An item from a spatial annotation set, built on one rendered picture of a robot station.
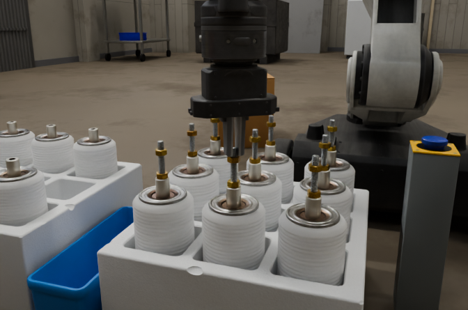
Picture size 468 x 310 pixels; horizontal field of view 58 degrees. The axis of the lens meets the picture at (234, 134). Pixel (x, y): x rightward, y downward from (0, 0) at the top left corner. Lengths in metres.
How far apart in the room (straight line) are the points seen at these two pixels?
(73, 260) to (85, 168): 0.23
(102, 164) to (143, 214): 0.36
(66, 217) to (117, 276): 0.21
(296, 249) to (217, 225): 0.11
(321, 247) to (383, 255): 0.49
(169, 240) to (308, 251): 0.21
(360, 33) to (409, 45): 5.84
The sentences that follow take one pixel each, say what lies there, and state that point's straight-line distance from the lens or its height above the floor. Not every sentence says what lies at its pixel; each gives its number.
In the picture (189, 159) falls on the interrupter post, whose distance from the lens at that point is 0.77.
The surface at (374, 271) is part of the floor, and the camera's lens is 1.00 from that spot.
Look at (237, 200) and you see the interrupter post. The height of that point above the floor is 0.26.
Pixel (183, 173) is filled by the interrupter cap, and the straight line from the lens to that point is 0.77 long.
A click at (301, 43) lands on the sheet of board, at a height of 0.17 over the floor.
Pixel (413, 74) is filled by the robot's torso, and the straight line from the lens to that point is 0.98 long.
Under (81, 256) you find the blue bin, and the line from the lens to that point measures 0.88.
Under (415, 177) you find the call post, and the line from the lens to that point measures 0.76.
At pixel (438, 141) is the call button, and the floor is 0.33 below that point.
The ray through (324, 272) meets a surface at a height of 0.19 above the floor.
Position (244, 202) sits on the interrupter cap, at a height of 0.25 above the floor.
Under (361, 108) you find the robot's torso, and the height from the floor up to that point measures 0.31.
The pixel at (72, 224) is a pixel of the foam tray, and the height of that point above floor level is 0.14.
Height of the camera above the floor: 0.51
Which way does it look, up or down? 15 degrees down
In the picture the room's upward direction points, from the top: straight up
